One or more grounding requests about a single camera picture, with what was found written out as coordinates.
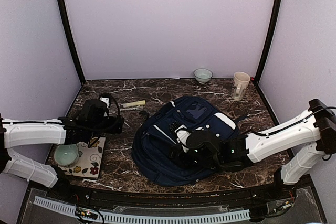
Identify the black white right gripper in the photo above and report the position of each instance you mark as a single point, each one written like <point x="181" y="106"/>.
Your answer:
<point x="179" y="155"/>

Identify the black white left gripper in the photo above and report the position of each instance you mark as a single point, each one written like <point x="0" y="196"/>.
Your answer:
<point x="116" y="123"/>

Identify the navy blue student backpack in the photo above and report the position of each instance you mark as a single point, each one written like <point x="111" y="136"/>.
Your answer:
<point x="153" y="140"/>

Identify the yellow highlighter pen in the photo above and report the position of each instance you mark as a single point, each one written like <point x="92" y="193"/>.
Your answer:
<point x="134" y="104"/>

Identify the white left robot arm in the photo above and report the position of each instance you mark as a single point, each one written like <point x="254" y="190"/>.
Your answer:
<point x="60" y="131"/>

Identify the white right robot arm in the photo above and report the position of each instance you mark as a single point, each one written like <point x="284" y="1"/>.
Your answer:
<point x="313" y="129"/>

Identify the celadon cup on plate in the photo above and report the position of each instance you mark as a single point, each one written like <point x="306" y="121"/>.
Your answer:
<point x="66" y="155"/>

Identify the floral square plate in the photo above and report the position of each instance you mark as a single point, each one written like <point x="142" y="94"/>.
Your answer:
<point x="89" y="162"/>

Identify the small celadon bowl at back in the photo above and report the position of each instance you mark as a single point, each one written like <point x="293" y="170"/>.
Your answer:
<point x="202" y="75"/>

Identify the cream coral pattern mug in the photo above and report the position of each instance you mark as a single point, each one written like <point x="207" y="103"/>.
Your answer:
<point x="240" y="85"/>

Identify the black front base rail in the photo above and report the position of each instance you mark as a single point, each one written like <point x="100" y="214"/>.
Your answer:
<point x="244" y="197"/>

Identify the white slotted cable duct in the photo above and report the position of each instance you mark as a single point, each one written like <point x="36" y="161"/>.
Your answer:
<point x="89" y="215"/>

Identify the black enclosure corner post left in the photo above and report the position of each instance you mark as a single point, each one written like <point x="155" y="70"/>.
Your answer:
<point x="70" y="40"/>

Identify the black enclosure corner post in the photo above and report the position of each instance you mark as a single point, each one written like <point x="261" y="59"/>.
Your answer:
<point x="268" y="41"/>
<point x="70" y="40"/>

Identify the black enclosure corner post right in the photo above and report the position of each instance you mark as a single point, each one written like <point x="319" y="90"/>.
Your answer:
<point x="268" y="41"/>

